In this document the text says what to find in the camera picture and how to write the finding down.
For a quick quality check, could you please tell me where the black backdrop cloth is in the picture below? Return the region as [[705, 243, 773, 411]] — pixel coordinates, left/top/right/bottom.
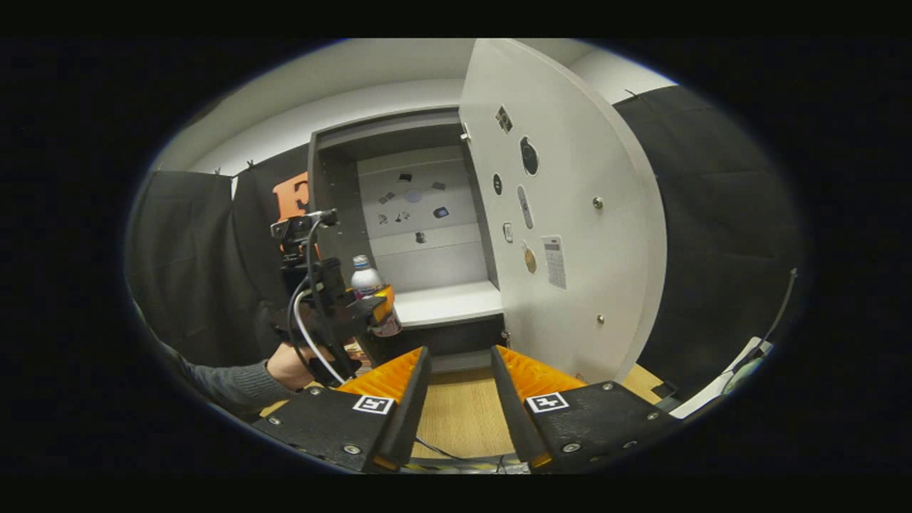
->
[[125, 84, 806, 400]]

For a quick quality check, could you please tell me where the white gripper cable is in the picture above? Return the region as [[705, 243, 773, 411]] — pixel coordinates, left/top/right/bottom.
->
[[292, 287, 350, 387]]

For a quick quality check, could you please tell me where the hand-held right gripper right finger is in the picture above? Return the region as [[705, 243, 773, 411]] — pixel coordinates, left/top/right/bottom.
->
[[490, 345, 681, 473]]

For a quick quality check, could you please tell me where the grey cable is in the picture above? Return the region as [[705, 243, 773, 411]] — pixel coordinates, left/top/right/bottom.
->
[[720, 267, 799, 378]]

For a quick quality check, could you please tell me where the white cabinet door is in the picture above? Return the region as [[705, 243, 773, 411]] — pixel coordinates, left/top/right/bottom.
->
[[458, 38, 668, 385]]

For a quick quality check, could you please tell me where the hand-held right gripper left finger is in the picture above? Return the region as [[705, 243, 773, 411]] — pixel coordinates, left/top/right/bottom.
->
[[251, 346, 432, 473]]

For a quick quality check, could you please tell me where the thin black cable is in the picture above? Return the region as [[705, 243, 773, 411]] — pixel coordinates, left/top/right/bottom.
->
[[415, 436, 499, 464]]

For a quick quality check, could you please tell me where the pink label bottle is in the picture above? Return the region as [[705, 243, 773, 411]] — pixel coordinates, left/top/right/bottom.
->
[[351, 254, 402, 338]]

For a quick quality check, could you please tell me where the pale green round object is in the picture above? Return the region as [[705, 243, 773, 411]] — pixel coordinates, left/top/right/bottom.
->
[[723, 356, 767, 389]]

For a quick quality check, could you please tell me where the white cabinet shelf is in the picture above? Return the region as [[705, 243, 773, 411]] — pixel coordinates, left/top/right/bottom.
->
[[390, 280, 505, 330]]

